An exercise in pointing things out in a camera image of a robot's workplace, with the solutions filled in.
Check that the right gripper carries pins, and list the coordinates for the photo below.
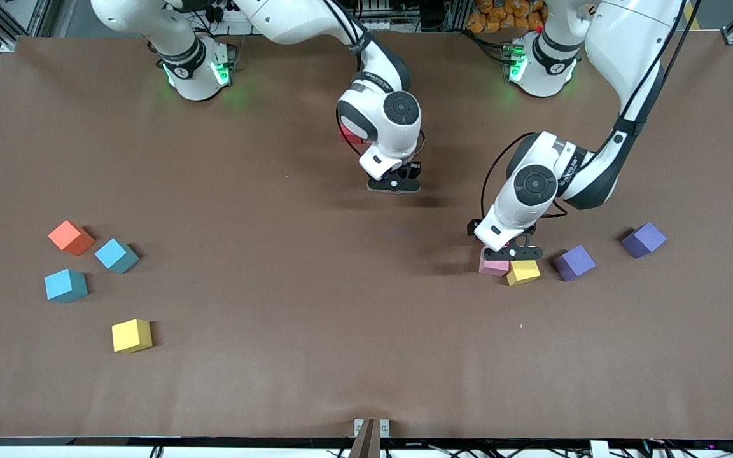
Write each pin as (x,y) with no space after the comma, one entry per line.
(413,170)

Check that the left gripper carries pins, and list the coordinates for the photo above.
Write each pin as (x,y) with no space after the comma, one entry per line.
(471,226)

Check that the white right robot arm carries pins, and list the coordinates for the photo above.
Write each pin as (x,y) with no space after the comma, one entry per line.
(290,19)

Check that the pink foam cube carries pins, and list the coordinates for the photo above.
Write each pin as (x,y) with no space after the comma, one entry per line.
(492,267)

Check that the yellow foam cube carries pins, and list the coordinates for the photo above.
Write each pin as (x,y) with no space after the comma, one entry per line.
(523,272)
(131,335)

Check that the purple foam cube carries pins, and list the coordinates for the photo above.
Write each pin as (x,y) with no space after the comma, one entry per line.
(573,261)
(644,238)

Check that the orange fruit bag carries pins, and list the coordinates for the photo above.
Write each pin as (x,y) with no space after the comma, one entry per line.
(506,16)

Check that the white tag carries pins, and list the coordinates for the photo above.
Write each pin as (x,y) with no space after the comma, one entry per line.
(599,449)

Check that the white power strip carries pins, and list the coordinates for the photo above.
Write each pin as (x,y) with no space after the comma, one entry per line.
(230,14)

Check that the blue foam cube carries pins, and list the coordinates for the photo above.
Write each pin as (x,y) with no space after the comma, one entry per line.
(114,254)
(64,284)

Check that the orange foam cube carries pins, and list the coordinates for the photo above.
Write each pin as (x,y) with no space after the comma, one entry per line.
(69,236)

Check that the metal table edge bracket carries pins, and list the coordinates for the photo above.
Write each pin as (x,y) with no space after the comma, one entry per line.
(371,439)

